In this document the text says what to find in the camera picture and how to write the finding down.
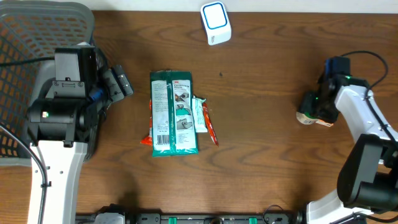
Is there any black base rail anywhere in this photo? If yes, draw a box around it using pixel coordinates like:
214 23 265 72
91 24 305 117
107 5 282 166
75 212 312 224

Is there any white barcode scanner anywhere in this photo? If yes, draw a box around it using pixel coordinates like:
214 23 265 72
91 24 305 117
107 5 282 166
200 1 232 45

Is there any red snack packet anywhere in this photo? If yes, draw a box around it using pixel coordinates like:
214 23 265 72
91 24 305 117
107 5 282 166
141 100 153 146

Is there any green lid jar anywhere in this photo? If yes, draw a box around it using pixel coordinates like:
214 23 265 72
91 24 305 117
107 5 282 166
296 111 318 125

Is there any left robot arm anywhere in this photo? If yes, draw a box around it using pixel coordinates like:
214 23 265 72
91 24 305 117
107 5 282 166
27 42 134 223

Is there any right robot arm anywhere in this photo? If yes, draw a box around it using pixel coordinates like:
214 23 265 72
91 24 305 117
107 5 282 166
296 54 397 223

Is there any small orange carton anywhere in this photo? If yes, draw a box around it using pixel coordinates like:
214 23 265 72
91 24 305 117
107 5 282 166
316 119 333 127

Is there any green snack packet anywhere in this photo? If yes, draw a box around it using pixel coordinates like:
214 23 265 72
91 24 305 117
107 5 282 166
150 70 198 157

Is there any pale green wipes packet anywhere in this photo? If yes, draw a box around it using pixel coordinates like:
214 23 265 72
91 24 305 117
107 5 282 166
192 96 208 133

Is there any red Nescafe stick sachet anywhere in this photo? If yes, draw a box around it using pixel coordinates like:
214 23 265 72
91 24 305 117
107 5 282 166
202 103 219 146

